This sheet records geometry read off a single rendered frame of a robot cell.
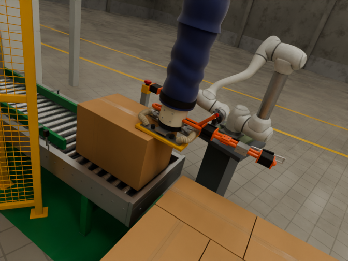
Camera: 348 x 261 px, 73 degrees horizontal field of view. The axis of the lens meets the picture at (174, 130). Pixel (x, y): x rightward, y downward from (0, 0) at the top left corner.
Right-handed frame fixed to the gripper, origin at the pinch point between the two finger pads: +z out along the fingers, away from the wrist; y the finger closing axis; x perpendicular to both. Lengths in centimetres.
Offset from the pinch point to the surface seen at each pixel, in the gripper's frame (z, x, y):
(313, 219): -113, -123, 107
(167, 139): 13.6, 19.9, 11.2
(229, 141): 6.9, -13.8, 0.4
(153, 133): 14.0, 29.6, 11.3
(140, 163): 20.7, 30.8, 30.9
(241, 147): 7.7, -21.3, 0.7
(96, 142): 16, 68, 35
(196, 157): -132, 23, 108
